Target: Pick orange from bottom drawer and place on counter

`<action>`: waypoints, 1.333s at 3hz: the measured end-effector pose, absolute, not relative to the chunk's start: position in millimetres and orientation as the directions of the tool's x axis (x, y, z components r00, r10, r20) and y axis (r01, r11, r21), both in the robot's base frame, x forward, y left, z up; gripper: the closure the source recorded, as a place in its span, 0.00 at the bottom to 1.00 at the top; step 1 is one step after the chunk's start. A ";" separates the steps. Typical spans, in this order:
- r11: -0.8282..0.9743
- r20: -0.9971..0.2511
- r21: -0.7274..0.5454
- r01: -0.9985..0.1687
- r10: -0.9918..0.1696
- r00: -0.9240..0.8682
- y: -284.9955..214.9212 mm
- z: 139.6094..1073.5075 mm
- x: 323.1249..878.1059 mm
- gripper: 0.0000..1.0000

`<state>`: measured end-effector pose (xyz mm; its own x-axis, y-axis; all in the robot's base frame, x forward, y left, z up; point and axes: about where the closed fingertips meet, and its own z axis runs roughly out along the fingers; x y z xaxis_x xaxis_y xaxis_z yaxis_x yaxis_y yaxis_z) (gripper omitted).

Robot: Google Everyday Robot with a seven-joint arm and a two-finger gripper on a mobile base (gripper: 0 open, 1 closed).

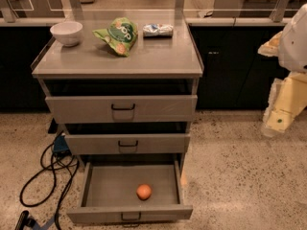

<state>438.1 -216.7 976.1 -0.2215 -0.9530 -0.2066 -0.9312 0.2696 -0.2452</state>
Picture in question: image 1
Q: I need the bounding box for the orange fruit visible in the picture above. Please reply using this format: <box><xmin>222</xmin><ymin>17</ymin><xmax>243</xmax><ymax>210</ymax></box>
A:
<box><xmin>136</xmin><ymin>184</ymin><xmax>152</xmax><ymax>200</ymax></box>

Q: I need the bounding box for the green chip bag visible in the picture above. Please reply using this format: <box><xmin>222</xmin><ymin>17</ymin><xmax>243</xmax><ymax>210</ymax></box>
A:
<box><xmin>92</xmin><ymin>17</ymin><xmax>138</xmax><ymax>57</ymax></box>

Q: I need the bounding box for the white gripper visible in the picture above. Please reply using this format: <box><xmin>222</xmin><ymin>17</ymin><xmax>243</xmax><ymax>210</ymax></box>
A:
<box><xmin>257</xmin><ymin>32</ymin><xmax>307</xmax><ymax>137</ymax></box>

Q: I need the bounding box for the blue power box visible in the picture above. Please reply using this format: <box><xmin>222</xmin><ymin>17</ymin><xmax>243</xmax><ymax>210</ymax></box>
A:
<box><xmin>53</xmin><ymin>135</ymin><xmax>69</xmax><ymax>154</ymax></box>

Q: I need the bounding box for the grey middle drawer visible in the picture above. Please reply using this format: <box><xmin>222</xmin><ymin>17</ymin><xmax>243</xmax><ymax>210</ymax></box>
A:
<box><xmin>65</xmin><ymin>133</ymin><xmax>190</xmax><ymax>155</ymax></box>

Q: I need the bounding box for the grey top drawer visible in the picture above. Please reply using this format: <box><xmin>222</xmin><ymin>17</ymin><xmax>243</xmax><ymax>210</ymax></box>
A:
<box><xmin>46</xmin><ymin>95</ymin><xmax>197</xmax><ymax>124</ymax></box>

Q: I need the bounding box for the grey background desk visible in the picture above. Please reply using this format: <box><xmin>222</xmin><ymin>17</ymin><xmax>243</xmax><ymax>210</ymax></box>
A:
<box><xmin>212</xmin><ymin>0</ymin><xmax>277</xmax><ymax>17</ymax></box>

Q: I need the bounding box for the glass partition railing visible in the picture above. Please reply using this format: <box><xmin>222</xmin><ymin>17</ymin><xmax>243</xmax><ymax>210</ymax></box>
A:
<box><xmin>1</xmin><ymin>0</ymin><xmax>306</xmax><ymax>25</ymax></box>

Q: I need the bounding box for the black object on floor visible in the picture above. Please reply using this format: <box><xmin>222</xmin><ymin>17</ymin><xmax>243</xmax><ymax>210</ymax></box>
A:
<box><xmin>14</xmin><ymin>210</ymin><xmax>36</xmax><ymax>230</ymax></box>

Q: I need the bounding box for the grey drawer cabinet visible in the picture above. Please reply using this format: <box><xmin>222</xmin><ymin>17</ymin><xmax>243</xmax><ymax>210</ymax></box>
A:
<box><xmin>33</xmin><ymin>11</ymin><xmax>203</xmax><ymax>168</ymax></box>

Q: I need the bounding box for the grey drawer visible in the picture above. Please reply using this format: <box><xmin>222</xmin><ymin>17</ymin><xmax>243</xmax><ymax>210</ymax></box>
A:
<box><xmin>65</xmin><ymin>133</ymin><xmax>190</xmax><ymax>155</ymax></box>
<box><xmin>46</xmin><ymin>95</ymin><xmax>197</xmax><ymax>124</ymax></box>
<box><xmin>67</xmin><ymin>161</ymin><xmax>193</xmax><ymax>224</ymax></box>

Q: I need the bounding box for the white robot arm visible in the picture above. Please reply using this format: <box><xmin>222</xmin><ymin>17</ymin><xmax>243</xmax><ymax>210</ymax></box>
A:
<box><xmin>258</xmin><ymin>5</ymin><xmax>307</xmax><ymax>137</ymax></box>

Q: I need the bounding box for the white ceramic bowl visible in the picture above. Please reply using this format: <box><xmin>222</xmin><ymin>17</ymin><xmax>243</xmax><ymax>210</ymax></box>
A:
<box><xmin>50</xmin><ymin>21</ymin><xmax>83</xmax><ymax>47</ymax></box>

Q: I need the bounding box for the silver blue snack packet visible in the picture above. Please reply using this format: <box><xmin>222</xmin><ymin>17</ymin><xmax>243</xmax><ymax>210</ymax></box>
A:
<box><xmin>143</xmin><ymin>24</ymin><xmax>174</xmax><ymax>37</ymax></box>

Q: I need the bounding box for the grey bottom drawer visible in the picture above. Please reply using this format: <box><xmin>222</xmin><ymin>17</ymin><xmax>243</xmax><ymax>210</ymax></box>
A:
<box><xmin>67</xmin><ymin>161</ymin><xmax>193</xmax><ymax>224</ymax></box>

